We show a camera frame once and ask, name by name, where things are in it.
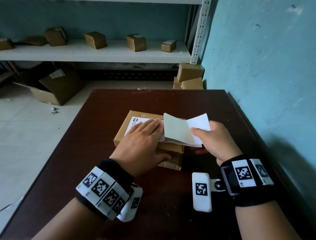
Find person's right hand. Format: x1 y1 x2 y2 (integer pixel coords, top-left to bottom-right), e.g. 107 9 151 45
189 120 243 166

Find person's left hand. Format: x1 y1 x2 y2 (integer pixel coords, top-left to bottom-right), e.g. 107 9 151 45
109 118 172 178

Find brown cardboard box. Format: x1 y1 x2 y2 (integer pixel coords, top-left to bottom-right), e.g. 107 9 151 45
113 110 185 171

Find white shipping label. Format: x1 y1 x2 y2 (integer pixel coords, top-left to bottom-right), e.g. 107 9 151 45
124 116 165 143

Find translucent label backing paper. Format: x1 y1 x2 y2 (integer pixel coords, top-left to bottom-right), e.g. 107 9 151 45
163 112 211 148

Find person's left forearm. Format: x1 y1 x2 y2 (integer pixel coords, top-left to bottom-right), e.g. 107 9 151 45
31 197 108 240

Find person's right forearm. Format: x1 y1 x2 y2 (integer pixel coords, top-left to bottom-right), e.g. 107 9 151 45
234 200 302 240

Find large open cardboard carton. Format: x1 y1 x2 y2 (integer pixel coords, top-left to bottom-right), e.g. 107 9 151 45
13 62 84 106

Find black right wristband, marker tiles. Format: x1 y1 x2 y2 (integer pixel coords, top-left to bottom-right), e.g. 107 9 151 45
218 154 275 208

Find black wristband, marker tiles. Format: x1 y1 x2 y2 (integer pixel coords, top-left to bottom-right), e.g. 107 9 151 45
218 154 275 208
75 158 135 221

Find black left wristband, marker tiles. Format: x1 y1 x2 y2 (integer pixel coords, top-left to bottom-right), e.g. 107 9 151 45
75 158 135 221

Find white marker cube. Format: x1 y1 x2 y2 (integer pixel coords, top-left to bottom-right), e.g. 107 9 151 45
192 172 224 213

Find white metal shelf rack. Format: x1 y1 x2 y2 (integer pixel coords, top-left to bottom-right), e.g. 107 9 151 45
0 0 213 65

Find row of small brown parcels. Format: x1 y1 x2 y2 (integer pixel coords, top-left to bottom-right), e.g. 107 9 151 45
0 27 177 53

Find white paper scrap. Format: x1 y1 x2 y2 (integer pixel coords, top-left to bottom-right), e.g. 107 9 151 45
0 196 24 212

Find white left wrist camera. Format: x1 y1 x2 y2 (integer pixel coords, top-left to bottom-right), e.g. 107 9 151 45
116 183 144 223

